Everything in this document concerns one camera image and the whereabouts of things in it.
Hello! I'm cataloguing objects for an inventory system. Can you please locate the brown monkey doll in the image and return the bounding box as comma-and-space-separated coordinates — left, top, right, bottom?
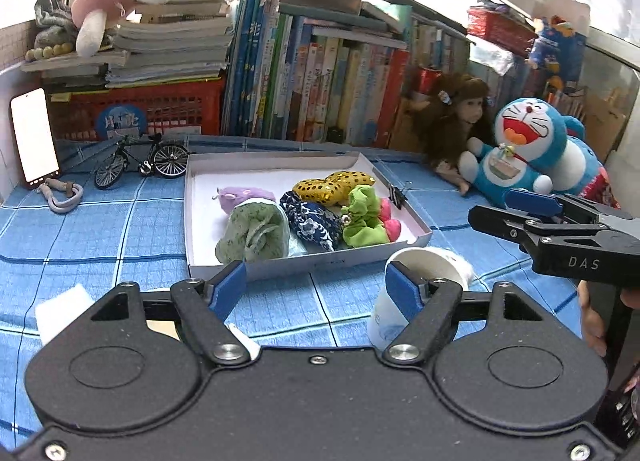
400, 72, 496, 197

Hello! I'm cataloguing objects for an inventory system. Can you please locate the paper cup with blue drawing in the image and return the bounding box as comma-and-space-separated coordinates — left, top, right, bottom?
366, 247, 466, 352

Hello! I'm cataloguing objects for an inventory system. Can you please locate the red plastic basket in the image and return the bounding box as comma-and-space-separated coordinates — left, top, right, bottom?
45, 76, 226, 142

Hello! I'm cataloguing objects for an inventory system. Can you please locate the grey cloth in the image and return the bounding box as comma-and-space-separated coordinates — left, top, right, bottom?
34, 0, 81, 49

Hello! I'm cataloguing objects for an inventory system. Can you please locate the grey phone strap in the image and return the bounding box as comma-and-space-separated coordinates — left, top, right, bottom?
35, 178, 85, 214

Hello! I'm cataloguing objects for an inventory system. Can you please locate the person's right hand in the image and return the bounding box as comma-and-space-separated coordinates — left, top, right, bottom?
579, 280, 608, 357

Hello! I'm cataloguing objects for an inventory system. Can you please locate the purple plush toy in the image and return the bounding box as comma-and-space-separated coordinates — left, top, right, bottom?
216, 185, 277, 214

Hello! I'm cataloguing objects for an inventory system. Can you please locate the navy floral scrunchie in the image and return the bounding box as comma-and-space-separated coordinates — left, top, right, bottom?
279, 190, 346, 252

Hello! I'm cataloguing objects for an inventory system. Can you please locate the blue round sign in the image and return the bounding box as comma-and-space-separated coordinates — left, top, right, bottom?
95, 104, 149, 142

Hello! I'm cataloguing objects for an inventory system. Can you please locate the white paper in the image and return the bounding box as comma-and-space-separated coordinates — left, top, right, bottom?
34, 283, 96, 344

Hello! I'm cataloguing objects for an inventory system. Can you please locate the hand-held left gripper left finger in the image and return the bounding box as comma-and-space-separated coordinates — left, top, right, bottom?
89, 260, 252, 368

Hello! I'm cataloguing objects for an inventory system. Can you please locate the green floral cloth pouch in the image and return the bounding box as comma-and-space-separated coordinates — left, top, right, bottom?
215, 198, 292, 264

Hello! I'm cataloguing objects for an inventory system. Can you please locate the small red mesh basket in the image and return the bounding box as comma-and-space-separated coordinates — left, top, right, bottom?
467, 5, 538, 44

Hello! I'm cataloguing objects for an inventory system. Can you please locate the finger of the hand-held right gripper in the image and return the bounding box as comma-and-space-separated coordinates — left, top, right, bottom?
504, 188, 632, 223
468, 204, 609, 248

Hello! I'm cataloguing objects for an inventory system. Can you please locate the black miniature bicycle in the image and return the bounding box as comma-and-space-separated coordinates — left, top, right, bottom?
94, 134, 191, 190

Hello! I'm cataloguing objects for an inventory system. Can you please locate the black binder clip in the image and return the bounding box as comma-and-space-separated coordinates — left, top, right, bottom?
387, 184, 416, 209

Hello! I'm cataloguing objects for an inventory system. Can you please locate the red printed packet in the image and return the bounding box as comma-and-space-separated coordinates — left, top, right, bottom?
575, 166, 621, 209

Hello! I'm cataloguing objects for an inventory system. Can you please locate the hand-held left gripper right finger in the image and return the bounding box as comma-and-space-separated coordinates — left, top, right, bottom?
382, 258, 549, 368

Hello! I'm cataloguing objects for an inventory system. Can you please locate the green bead bracelet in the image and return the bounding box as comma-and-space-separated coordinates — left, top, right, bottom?
25, 42, 76, 62

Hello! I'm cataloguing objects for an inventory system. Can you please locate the blue checkered tablecloth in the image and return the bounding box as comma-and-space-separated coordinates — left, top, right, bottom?
0, 134, 621, 442

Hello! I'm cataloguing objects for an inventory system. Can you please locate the smartphone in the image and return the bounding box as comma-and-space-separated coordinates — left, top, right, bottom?
10, 88, 62, 189

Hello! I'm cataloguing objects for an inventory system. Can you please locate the white cardboard box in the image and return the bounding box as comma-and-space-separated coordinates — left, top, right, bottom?
184, 151, 433, 281

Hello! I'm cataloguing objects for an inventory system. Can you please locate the row of upright books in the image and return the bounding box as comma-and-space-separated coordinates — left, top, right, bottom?
222, 0, 476, 147

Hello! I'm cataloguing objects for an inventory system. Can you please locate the green scrunchie with bell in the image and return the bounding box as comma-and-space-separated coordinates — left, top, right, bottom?
340, 184, 390, 249

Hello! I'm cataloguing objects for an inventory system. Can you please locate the blue toy packet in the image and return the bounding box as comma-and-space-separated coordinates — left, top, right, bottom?
527, 16, 588, 87

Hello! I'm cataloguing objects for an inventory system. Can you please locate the gold sequin scrunchie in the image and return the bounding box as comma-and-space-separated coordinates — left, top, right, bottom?
292, 171, 377, 208

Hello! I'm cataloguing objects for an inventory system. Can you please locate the blue cat plush toy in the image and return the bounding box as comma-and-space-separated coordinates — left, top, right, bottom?
459, 97, 608, 209

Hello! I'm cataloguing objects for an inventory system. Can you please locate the pink scrunchie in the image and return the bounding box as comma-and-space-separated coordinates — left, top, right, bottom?
379, 197, 402, 242

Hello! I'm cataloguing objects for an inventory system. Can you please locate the stack of flat books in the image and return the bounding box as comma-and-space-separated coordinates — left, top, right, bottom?
20, 0, 236, 89

